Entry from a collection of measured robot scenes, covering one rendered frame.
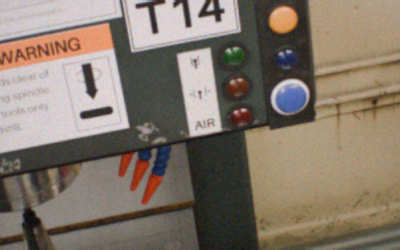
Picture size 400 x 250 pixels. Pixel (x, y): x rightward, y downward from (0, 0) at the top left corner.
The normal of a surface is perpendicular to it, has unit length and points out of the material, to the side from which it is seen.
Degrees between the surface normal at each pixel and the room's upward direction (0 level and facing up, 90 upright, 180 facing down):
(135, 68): 90
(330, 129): 90
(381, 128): 90
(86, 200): 90
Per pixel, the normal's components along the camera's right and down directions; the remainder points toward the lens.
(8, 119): 0.16, 0.47
